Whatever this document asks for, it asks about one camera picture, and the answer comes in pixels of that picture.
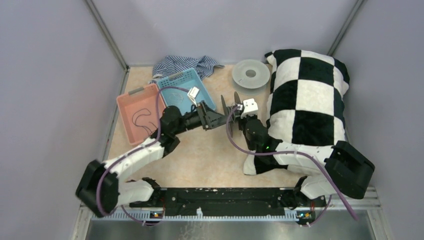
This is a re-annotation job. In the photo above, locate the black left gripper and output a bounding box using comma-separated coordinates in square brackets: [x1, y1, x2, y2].
[173, 100, 232, 135]

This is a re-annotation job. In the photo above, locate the grey cable spool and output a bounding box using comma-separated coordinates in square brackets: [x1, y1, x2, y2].
[231, 59, 271, 90]

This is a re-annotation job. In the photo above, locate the black cable spool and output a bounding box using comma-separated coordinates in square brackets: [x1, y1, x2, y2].
[220, 91, 242, 137]

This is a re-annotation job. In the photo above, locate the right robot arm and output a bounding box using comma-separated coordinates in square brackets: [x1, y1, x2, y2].
[234, 115, 375, 206]

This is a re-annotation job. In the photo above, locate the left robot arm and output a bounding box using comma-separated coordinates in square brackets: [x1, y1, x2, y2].
[75, 101, 231, 218]

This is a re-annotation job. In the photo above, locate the blue perforated plastic basket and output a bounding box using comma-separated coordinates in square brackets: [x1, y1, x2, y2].
[156, 68, 216, 114]

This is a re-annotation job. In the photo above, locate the black white checkered pillow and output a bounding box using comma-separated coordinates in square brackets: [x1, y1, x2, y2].
[242, 48, 351, 176]

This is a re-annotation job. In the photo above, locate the blue white striped cloth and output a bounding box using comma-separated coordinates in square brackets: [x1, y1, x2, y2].
[148, 55, 225, 84]

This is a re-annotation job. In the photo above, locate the pink perforated plastic basket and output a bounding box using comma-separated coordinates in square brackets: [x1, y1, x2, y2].
[116, 83, 166, 146]

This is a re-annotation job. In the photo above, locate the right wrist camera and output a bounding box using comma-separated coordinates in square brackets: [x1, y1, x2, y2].
[240, 98, 259, 119]

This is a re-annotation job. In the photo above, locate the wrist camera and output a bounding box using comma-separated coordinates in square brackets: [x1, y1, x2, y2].
[240, 98, 259, 119]
[187, 86, 200, 101]

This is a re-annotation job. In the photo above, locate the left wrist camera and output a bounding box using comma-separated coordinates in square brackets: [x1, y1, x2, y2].
[187, 86, 200, 101]

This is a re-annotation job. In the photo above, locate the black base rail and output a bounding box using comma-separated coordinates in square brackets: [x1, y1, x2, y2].
[129, 187, 327, 217]

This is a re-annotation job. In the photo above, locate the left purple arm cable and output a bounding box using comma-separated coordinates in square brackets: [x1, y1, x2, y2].
[95, 86, 191, 227]

